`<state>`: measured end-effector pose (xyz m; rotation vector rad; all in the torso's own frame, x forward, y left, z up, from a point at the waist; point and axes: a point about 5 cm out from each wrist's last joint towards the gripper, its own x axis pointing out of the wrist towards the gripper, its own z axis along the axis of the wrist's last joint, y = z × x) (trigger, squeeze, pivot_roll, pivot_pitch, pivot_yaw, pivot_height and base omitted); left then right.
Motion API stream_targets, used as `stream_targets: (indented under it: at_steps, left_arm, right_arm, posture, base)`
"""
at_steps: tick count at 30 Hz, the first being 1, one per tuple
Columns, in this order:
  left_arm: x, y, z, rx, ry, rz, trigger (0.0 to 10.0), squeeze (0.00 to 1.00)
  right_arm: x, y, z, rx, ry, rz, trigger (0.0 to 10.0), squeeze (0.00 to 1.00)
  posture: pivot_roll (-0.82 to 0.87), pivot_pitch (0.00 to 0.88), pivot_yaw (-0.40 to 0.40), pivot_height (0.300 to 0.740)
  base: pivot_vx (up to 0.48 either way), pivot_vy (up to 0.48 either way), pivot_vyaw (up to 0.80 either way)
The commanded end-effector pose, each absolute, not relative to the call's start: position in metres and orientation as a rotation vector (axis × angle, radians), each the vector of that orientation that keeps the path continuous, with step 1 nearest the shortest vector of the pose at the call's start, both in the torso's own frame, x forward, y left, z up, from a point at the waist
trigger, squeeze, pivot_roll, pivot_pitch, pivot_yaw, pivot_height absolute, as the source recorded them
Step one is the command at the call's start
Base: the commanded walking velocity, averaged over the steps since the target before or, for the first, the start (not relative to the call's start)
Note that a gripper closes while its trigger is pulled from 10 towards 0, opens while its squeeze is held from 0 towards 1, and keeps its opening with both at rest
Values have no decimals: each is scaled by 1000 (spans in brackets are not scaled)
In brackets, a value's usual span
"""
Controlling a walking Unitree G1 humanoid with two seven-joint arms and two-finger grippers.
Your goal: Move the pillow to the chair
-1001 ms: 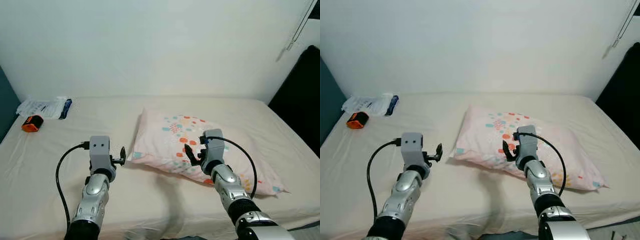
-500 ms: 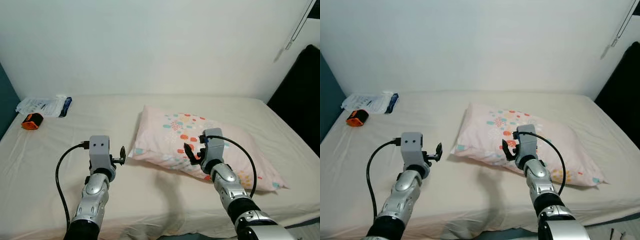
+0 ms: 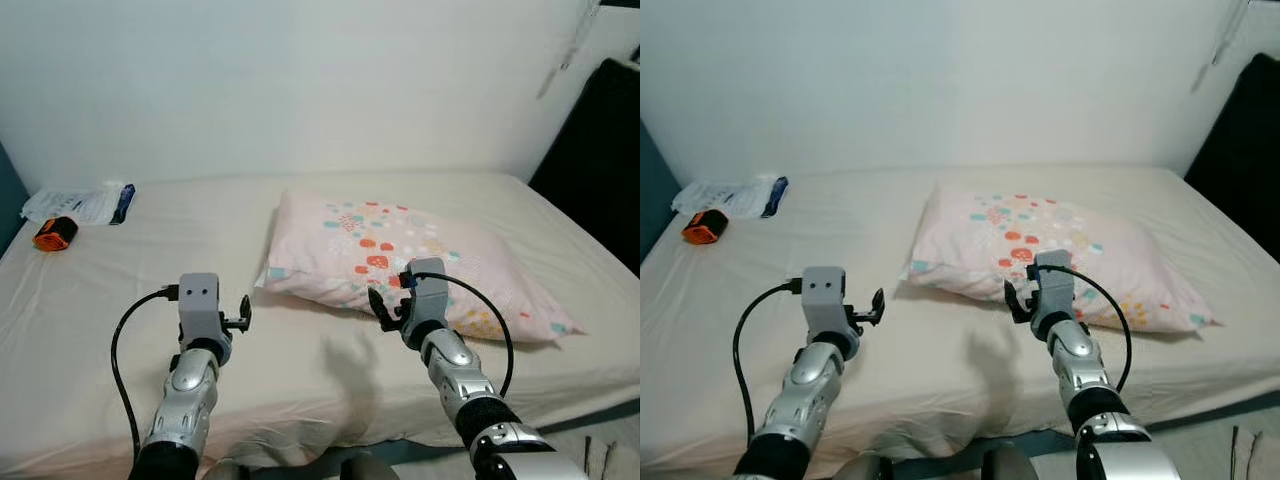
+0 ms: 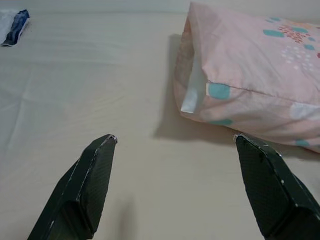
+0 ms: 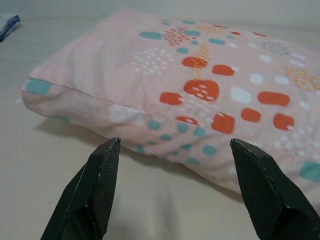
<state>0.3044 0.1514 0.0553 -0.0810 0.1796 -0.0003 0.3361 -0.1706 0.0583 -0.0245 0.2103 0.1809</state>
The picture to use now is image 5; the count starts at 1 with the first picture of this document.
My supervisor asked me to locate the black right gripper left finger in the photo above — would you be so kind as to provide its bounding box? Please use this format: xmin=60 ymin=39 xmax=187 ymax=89
xmin=41 ymin=136 xmax=122 ymax=240

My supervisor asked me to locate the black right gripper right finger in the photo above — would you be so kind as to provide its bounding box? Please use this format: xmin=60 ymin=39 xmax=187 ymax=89
xmin=229 ymin=138 xmax=320 ymax=240

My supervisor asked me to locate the pink pillow with coloured dots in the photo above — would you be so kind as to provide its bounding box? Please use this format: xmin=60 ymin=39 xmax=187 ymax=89
xmin=20 ymin=9 xmax=320 ymax=198

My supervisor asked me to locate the blue and white bag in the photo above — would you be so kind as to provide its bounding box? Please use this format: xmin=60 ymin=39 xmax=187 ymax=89
xmin=0 ymin=14 xmax=21 ymax=43

